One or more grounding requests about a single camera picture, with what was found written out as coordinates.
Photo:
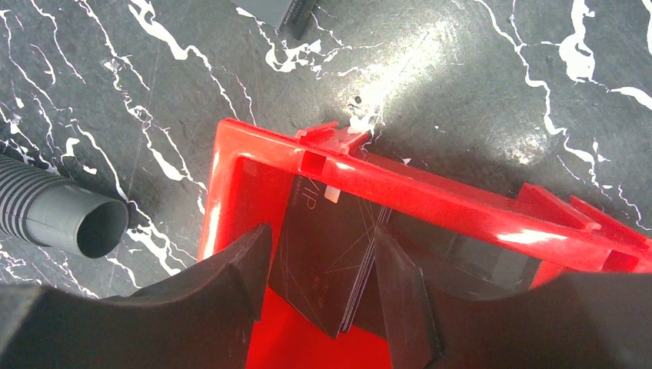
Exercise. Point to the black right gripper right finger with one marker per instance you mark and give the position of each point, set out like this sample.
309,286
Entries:
436,316

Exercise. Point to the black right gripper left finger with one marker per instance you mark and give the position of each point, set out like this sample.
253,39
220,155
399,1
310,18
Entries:
202,317

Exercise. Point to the red plastic tray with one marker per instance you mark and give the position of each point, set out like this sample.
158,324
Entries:
251,177

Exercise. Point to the black flat pad lower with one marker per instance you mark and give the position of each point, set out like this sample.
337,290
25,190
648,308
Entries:
290,16

